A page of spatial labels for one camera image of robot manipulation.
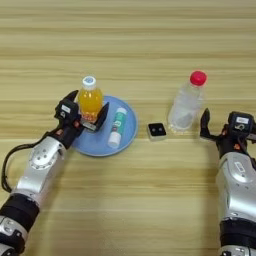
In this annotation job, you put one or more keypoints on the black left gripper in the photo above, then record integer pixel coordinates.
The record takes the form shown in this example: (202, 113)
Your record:
(68, 131)

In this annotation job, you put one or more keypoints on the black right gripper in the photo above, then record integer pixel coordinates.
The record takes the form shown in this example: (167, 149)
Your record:
(233, 143)

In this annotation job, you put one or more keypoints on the orange juice bottle white cap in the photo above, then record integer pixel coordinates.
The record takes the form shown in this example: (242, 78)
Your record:
(90, 100)

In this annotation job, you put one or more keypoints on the clear water bottle red cap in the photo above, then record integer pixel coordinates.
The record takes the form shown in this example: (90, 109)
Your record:
(186, 103)

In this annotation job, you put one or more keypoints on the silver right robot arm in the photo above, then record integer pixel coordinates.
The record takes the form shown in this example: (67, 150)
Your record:
(238, 190)

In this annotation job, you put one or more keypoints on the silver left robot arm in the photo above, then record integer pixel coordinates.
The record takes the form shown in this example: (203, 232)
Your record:
(33, 180)

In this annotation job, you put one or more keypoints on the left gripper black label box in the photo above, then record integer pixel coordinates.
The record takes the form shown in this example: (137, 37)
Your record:
(67, 109)

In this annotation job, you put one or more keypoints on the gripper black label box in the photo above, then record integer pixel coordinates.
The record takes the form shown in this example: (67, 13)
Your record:
(67, 109)
(241, 121)

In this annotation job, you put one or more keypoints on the green white glue stick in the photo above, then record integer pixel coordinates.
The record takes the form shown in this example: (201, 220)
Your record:
(117, 126)

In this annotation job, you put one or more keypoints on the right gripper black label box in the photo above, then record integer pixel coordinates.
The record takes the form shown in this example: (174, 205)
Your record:
(241, 121)

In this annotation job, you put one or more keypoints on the light blue round plate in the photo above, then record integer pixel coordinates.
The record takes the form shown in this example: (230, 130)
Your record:
(100, 146)

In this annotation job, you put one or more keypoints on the small black white square box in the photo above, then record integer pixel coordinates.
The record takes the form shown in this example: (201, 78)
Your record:
(156, 130)

